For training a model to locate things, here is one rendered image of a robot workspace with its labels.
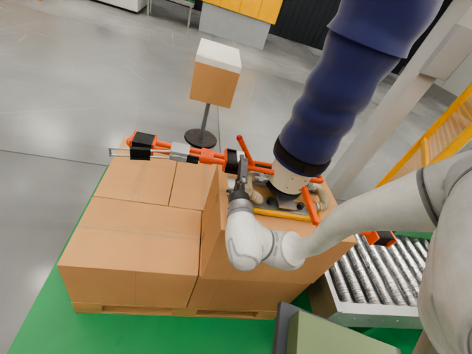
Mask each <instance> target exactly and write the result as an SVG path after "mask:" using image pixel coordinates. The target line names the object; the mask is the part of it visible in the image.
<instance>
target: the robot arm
mask: <svg viewBox="0 0 472 354"><path fill-rule="evenodd" d="M237 163H239V166H238V172H237V179H235V177H230V176H228V189H229V190H226V192H228V193H229V194H227V198H228V206H227V208H226V210H227V212H226V213H227V224H226V227H225V245H226V249H227V253H228V258H229V260H230V263H231V265H232V266H233V267H234V268H235V269H237V270H241V271H250V270H253V269H255V268H257V267H258V265H259V263H260V262H262V263H264V264H266V265H268V266H271V267H274V268H277V269H280V270H296V269H298V268H300V267H301V266H302V265H303V263H304V261H305V259H306V258H308V257H311V256H316V255H318V254H321V253H323V252H325V251H326V250H328V249H330V248H331V247H333V246H334V245H336V244H338V243H339V242H341V241H342V240H344V239H346V238H347V237H350V236H351V235H354V234H357V233H360V232H369V231H412V232H433V234H432V237H431V241H430V244H429V248H428V253H427V257H426V262H425V266H424V272H423V275H422V279H421V284H420V288H419V293H418V298H417V308H418V314H419V319H420V321H421V324H422V326H423V328H424V329H423V331H422V333H421V335H420V337H419V340H418V341H417V344H416V346H415V347H414V350H413V352H412V354H472V150H468V151H465V152H462V153H459V154H456V155H453V156H451V157H448V158H446V159H443V160H441V161H439V162H436V163H434V164H430V165H428V166H425V167H423V168H420V169H417V170H415V171H413V172H411V173H408V174H406V175H404V176H402V177H400V178H398V179H396V180H394V181H391V182H390V183H387V184H385V185H382V186H380V187H378V188H376V189H373V190H370V191H369V192H366V193H364V194H361V195H359V196H357V197H354V198H352V199H350V200H348V201H346V202H344V203H342V204H340V205H338V206H337V207H335V208H334V209H332V210H331V211H330V212H329V213H328V214H327V215H326V216H325V217H324V218H323V220H322V221H321V222H320V224H319V225H318V226H317V227H316V229H314V231H313V232H312V233H311V234H310V235H309V236H307V237H300V235H299V234H298V233H296V232H293V231H291V232H290V231H283V230H270V229H267V228H266V227H264V226H263V225H261V224H260V223H259V222H258V221H256V219H255V214H254V207H253V204H252V203H251V202H250V197H249V194H248V193H247V192H245V184H247V183H248V181H247V171H248V163H249V162H248V158H246V157H245V155H244V152H243V151H239V150H237ZM238 181H239V183H238Z"/></svg>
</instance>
